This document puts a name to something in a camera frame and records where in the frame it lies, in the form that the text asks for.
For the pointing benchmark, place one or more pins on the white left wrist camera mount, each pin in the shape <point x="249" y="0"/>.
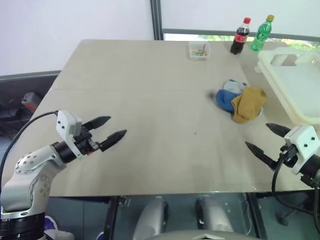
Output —
<point x="65" y="125"/>

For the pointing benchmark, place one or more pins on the mustard yellow sock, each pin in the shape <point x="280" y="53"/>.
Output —
<point x="248" y="103"/>

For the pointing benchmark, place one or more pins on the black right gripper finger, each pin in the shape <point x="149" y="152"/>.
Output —
<point x="260" y="154"/>
<point x="278" y="129"/>

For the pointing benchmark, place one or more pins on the small clear plastic box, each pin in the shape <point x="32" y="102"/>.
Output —
<point x="199" y="56"/>

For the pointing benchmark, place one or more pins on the green bottle yellow cap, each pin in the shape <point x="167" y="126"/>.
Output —
<point x="261" y="35"/>

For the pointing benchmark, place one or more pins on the grey robot torso edge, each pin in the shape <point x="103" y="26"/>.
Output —
<point x="205" y="236"/>

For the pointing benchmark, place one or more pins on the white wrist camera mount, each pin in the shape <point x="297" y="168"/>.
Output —
<point x="65" y="125"/>
<point x="303" y="140"/>

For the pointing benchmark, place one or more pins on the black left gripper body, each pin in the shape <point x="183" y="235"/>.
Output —
<point x="83" y="145"/>

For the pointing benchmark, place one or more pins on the red and grey device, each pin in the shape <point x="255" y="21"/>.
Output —
<point x="30" y="101"/>

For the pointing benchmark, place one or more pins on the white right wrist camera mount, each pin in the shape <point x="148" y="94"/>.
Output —
<point x="303" y="140"/>

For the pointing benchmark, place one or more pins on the purple and white shoe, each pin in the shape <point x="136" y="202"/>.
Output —
<point x="51" y="222"/>

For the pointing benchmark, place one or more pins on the silver rounded robot leg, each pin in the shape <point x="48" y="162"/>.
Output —
<point x="215" y="215"/>
<point x="150" y="220"/>

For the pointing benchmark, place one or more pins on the black table frame leg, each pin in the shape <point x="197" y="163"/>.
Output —
<point x="256" y="217"/>
<point x="112" y="220"/>

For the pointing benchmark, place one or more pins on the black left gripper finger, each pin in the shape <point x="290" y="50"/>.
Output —
<point x="98" y="121"/>
<point x="113" y="138"/>

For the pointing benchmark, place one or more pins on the dark grey side bench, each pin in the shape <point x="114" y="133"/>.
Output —
<point x="22" y="82"/>

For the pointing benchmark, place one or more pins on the blue and grey sock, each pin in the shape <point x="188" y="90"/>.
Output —
<point x="225" y="98"/>

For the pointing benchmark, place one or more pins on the white plastic basket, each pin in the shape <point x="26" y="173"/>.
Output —
<point x="295" y="82"/>

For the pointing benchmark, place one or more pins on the dark window frame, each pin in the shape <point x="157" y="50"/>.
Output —
<point x="157" y="20"/>

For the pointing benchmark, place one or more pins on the colourful small pieces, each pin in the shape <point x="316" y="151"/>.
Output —
<point x="198" y="51"/>

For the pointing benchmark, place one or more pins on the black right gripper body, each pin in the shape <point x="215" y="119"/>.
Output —
<point x="289" y="156"/>

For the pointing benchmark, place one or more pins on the cola bottle red cap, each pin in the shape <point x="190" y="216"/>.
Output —
<point x="239" y="37"/>

